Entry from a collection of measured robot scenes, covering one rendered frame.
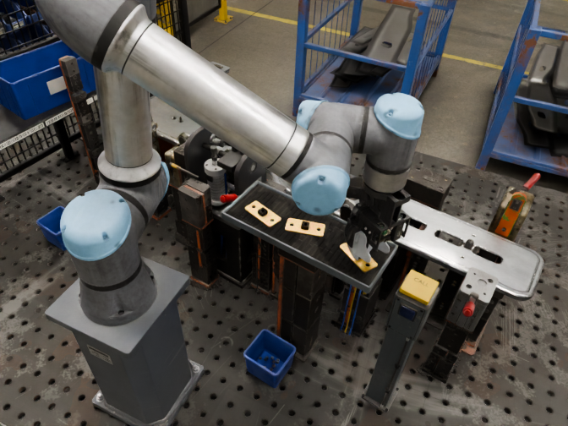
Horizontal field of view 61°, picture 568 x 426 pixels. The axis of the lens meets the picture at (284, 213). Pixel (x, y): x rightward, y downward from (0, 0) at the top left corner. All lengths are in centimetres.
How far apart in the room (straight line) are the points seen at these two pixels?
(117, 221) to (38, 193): 116
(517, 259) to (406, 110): 71
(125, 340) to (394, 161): 59
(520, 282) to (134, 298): 89
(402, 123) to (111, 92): 46
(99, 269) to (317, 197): 43
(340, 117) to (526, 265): 76
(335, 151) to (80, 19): 35
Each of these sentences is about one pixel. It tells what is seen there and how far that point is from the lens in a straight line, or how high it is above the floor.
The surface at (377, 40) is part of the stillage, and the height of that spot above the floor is 51.
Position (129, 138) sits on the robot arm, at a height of 142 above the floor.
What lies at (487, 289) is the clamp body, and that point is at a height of 106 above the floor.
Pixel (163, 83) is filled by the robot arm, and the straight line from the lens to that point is 62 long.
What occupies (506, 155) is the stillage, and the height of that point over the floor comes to 19.
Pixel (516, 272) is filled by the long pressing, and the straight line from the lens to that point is 132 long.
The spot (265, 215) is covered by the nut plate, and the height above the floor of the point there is 116.
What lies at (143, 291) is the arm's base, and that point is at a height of 115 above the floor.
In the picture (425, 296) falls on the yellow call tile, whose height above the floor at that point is 116.
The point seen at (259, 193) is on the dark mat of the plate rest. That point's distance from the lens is 113.
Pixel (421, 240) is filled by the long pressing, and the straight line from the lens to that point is 131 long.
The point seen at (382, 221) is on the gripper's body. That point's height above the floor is 132.
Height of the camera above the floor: 190
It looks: 43 degrees down
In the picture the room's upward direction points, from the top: 3 degrees clockwise
